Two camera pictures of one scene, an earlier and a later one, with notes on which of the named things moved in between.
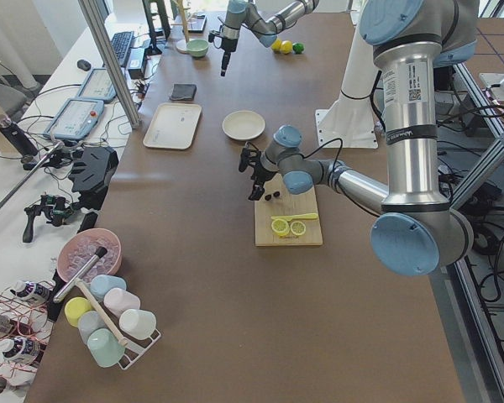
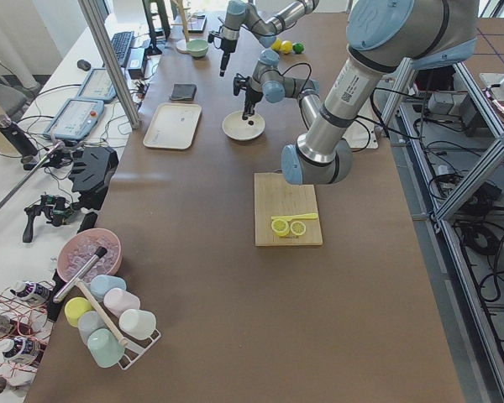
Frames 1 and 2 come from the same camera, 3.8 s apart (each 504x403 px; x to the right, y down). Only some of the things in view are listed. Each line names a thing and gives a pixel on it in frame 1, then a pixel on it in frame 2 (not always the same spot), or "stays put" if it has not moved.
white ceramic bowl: (244, 124) stays put
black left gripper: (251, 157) → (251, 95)
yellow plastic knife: (302, 216) stays put
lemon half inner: (297, 227) stays put
